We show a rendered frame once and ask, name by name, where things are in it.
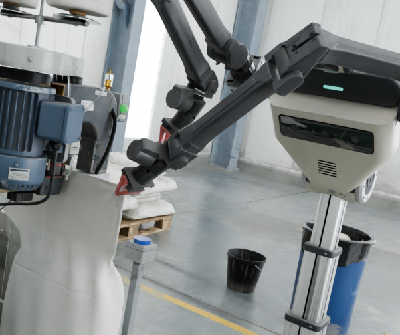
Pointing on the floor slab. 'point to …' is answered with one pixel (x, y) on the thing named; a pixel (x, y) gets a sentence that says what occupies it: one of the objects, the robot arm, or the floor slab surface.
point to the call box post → (132, 298)
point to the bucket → (244, 269)
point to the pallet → (131, 226)
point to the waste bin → (342, 274)
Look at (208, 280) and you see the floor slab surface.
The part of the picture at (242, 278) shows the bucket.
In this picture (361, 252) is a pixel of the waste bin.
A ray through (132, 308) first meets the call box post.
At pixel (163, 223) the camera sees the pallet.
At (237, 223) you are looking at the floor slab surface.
